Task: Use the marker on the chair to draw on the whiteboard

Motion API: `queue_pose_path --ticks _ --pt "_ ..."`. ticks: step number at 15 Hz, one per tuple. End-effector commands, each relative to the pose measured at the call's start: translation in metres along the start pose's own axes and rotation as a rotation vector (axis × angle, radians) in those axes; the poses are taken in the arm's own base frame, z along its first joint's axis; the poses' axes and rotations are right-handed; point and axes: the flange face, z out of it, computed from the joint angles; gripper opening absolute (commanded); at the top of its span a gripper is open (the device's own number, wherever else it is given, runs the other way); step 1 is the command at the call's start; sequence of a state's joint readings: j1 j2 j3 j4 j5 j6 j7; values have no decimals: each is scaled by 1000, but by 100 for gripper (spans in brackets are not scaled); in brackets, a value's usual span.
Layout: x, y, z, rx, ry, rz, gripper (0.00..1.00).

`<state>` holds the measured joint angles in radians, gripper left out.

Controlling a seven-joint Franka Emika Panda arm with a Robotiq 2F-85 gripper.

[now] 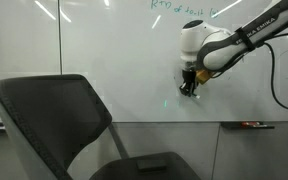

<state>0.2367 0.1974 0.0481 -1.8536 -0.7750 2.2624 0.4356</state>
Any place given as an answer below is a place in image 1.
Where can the black mesh chair backrest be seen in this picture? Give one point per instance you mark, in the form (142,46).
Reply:
(50,116)

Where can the large white whiteboard panel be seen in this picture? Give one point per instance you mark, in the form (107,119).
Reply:
(134,66)

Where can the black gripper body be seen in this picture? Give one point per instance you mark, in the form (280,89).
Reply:
(190,76)

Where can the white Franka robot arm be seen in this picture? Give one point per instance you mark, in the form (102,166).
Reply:
(190,43)

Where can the yellow wrist camera block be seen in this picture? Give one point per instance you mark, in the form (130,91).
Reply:
(203,76)

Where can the black whiteboard eraser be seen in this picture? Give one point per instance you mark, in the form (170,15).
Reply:
(151,165)

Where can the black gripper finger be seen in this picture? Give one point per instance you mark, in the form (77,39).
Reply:
(194,88)
(186,90)

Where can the black fabric chair seat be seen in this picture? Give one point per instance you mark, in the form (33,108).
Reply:
(180,170)

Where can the white whiteboard panel green scribble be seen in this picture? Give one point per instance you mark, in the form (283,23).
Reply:
(20,43)

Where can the red whiteboard marker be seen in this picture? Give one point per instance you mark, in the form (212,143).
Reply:
(250,123)

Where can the black marker tray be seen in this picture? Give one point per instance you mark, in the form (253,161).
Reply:
(230,127)

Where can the green whiteboard marker white cap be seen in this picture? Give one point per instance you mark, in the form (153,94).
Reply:
(196,96)

